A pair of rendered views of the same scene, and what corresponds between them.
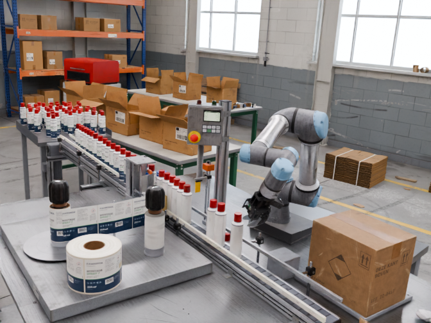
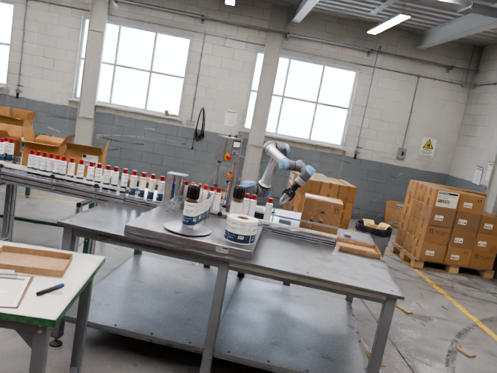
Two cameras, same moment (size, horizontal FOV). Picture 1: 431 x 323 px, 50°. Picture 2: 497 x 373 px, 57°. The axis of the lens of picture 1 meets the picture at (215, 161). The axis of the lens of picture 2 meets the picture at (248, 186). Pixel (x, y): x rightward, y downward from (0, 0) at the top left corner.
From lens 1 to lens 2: 2.61 m
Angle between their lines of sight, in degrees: 48
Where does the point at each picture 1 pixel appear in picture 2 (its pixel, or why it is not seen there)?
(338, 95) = (99, 130)
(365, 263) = (336, 212)
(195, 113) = (229, 142)
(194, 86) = not seen: outside the picture
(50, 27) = not seen: outside the picture
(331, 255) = (316, 212)
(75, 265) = (247, 228)
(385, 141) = (143, 169)
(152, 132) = not seen: hidden behind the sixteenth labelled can
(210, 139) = (234, 158)
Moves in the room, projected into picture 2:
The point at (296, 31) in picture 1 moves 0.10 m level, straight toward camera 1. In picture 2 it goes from (55, 69) to (56, 69)
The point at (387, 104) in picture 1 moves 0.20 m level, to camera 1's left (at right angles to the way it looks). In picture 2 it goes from (143, 139) to (134, 138)
